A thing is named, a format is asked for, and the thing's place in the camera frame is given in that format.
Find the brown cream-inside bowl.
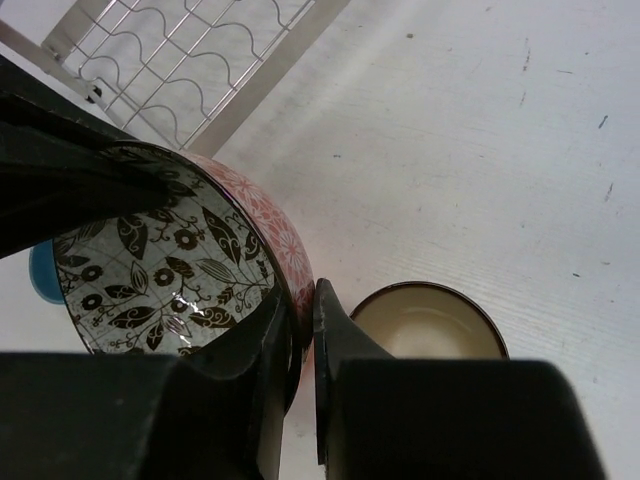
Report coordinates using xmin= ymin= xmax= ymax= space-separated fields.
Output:
xmin=351 ymin=281 xmax=509 ymax=360

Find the steel wire dish rack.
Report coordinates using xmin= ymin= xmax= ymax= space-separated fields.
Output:
xmin=1 ymin=0 xmax=344 ymax=156

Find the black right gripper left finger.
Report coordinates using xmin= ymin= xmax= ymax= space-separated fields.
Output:
xmin=1 ymin=288 xmax=289 ymax=479

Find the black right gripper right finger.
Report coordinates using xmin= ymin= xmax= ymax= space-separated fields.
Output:
xmin=312 ymin=279 xmax=606 ymax=479

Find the blue ceramic bowl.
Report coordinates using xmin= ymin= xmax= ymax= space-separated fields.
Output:
xmin=28 ymin=240 xmax=65 ymax=305

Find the floral black-white patterned bowl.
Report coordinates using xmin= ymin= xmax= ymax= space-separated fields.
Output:
xmin=53 ymin=141 xmax=314 ymax=395

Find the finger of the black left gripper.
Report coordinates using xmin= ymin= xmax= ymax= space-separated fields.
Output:
xmin=1 ymin=58 xmax=169 ymax=257

